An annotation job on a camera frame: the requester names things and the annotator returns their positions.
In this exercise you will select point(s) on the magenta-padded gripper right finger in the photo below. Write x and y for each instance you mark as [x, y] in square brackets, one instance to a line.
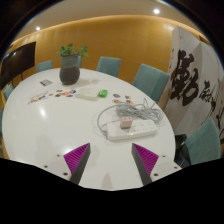
[146, 159]

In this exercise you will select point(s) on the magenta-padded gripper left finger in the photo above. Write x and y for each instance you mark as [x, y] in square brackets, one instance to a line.
[77, 159]

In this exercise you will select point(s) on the pink cube charger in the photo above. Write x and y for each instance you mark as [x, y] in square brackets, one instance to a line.
[126, 122]

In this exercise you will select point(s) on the white power strip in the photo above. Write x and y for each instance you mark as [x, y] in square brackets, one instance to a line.
[140, 129]

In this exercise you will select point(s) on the black bag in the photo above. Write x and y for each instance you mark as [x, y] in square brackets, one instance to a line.
[181, 150]

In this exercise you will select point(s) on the colourful round badge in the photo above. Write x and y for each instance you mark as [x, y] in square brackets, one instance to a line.
[116, 95]
[128, 97]
[129, 102]
[115, 101]

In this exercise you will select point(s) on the flat white box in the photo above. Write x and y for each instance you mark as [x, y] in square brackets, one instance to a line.
[87, 94]

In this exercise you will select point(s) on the cluster of colourful stickers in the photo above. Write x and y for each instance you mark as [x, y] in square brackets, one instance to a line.
[65, 93]

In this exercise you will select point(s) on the small green packet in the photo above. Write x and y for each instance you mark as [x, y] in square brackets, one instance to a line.
[103, 93]

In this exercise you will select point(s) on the white sticker sheet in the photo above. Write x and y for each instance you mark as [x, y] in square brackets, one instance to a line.
[37, 98]

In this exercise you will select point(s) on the teal chairs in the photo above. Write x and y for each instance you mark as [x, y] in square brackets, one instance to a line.
[151, 81]

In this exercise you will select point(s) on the small grey card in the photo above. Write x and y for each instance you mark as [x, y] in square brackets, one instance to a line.
[46, 82]

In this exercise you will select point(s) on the potted plant in grey vase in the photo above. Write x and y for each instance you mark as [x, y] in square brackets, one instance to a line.
[69, 71]

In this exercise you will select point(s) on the folding screen with black calligraphy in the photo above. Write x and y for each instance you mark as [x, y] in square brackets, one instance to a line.
[200, 66]

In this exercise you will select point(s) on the black wall television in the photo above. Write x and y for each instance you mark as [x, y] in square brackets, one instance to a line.
[18, 63]

